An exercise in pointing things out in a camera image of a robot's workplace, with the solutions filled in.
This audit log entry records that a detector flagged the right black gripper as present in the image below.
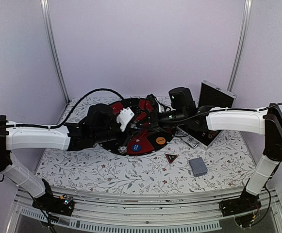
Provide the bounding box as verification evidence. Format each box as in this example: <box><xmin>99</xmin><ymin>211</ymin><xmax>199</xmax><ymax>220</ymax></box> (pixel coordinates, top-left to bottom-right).
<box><xmin>136</xmin><ymin>109</ymin><xmax>187</xmax><ymax>133</ymax></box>

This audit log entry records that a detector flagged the orange big blind button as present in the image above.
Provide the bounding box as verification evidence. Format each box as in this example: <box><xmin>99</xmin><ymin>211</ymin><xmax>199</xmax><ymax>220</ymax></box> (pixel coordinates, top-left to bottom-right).
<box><xmin>156</xmin><ymin>137</ymin><xmax>166</xmax><ymax>145</ymax></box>

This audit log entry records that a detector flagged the blue small blind button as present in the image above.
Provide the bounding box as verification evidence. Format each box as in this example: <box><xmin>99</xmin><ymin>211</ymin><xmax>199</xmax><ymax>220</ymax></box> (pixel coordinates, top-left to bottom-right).
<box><xmin>131</xmin><ymin>144</ymin><xmax>141</xmax><ymax>152</ymax></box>

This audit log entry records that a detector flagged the blue ten poker chip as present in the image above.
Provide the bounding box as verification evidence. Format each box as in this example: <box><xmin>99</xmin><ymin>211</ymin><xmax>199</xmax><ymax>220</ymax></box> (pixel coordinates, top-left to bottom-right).
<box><xmin>118</xmin><ymin>146</ymin><xmax>127</xmax><ymax>154</ymax></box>

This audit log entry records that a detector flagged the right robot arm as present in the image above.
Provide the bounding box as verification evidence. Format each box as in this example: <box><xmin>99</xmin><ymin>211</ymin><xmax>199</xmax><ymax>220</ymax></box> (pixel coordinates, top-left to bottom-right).
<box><xmin>144</xmin><ymin>87</ymin><xmax>282</xmax><ymax>212</ymax></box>

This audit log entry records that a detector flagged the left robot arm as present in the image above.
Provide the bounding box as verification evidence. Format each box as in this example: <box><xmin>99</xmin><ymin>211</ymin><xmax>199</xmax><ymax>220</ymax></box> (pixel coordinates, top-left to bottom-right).
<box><xmin>0</xmin><ymin>104</ymin><xmax>136</xmax><ymax>211</ymax></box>

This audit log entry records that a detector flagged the round red black poker mat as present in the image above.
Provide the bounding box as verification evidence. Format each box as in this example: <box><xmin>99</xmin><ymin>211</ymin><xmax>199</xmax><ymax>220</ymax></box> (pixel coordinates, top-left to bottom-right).
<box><xmin>99</xmin><ymin>98</ymin><xmax>176</xmax><ymax>156</ymax></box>

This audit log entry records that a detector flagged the black triangular all-in marker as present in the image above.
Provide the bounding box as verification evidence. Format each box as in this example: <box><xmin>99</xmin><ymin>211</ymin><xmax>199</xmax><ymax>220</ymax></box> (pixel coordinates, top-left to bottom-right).
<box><xmin>165</xmin><ymin>153</ymin><xmax>178</xmax><ymax>164</ymax></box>

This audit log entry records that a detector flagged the aluminium poker chip case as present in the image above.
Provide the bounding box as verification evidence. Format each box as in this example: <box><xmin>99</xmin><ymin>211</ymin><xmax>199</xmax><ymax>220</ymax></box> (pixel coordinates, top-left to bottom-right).
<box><xmin>176</xmin><ymin>80</ymin><xmax>236</xmax><ymax>149</ymax></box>

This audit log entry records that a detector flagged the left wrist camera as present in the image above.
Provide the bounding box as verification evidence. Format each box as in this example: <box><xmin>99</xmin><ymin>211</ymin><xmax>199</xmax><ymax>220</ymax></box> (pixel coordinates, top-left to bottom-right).
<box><xmin>116</xmin><ymin>107</ymin><xmax>134</xmax><ymax>132</ymax></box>

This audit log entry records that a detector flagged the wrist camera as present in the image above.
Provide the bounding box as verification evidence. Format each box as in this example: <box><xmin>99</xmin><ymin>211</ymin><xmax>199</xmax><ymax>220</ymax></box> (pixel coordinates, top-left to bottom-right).
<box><xmin>116</xmin><ymin>107</ymin><xmax>134</xmax><ymax>132</ymax></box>
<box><xmin>144</xmin><ymin>94</ymin><xmax>163</xmax><ymax>113</ymax></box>

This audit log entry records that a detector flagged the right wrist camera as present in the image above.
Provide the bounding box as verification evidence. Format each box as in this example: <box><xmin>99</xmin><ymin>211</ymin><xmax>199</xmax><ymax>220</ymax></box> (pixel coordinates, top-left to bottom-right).
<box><xmin>144</xmin><ymin>94</ymin><xmax>163</xmax><ymax>113</ymax></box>

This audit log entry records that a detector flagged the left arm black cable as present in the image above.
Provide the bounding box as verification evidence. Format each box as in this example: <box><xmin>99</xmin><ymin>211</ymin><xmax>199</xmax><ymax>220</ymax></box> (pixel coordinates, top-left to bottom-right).
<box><xmin>0</xmin><ymin>88</ymin><xmax>126</xmax><ymax>136</ymax></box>

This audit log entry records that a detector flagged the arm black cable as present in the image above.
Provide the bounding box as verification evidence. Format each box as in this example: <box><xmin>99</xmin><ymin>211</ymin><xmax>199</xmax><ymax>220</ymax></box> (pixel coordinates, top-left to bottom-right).
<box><xmin>0</xmin><ymin>88</ymin><xmax>126</xmax><ymax>136</ymax></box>
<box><xmin>174</xmin><ymin>102</ymin><xmax>282</xmax><ymax>156</ymax></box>

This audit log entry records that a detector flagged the aluminium front rail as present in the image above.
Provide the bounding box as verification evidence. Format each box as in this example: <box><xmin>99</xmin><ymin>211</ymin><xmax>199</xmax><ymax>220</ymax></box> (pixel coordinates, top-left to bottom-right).
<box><xmin>7</xmin><ymin>185</ymin><xmax>282</xmax><ymax>233</ymax></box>

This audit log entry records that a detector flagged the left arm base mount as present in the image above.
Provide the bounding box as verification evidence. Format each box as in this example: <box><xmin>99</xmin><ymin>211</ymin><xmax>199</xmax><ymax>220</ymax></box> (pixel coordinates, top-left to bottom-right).
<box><xmin>32</xmin><ymin>179</ymin><xmax>75</xmax><ymax>216</ymax></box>

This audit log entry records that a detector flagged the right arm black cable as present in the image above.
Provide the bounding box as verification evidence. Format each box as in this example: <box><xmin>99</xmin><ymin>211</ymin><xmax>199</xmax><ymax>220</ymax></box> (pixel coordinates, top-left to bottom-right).
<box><xmin>174</xmin><ymin>102</ymin><xmax>282</xmax><ymax>156</ymax></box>

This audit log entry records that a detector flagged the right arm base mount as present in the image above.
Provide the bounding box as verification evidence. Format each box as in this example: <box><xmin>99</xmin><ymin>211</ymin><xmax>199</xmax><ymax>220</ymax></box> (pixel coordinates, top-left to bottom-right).
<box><xmin>218</xmin><ymin>185</ymin><xmax>271</xmax><ymax>229</ymax></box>

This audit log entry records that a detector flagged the right aluminium frame post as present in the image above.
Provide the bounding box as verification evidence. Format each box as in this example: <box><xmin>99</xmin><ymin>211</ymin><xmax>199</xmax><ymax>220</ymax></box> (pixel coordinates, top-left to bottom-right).
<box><xmin>227</xmin><ymin>0</ymin><xmax>252</xmax><ymax>92</ymax></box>

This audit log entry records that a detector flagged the aluminium frame post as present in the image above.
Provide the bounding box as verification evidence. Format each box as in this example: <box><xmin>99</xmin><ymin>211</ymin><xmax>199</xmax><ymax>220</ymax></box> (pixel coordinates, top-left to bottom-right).
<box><xmin>40</xmin><ymin>0</ymin><xmax>70</xmax><ymax>103</ymax></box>
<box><xmin>227</xmin><ymin>0</ymin><xmax>252</xmax><ymax>92</ymax></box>

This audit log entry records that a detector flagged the left aluminium frame post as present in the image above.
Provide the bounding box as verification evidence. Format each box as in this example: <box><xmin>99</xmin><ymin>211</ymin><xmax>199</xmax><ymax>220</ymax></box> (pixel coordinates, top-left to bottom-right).
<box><xmin>40</xmin><ymin>0</ymin><xmax>70</xmax><ymax>103</ymax></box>

